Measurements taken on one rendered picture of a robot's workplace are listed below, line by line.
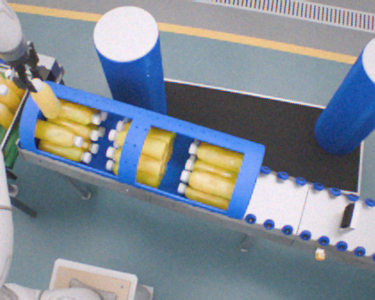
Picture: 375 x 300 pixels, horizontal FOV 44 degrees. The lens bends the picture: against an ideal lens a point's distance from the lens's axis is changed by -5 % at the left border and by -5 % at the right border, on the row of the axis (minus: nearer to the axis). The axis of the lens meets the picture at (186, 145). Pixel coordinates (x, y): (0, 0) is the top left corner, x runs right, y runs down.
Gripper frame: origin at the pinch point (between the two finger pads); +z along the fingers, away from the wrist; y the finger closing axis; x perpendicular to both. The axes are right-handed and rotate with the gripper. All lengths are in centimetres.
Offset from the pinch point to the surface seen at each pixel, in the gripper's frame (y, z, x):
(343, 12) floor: 170, 145, -113
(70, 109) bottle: 5.1, 32.5, -3.2
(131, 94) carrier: 35, 76, -12
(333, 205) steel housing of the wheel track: 6, 54, -111
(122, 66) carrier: 35, 48, -11
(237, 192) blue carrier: -8, 26, -71
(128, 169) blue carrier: -10.6, 29.1, -32.9
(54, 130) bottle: -4.6, 33.0, -0.4
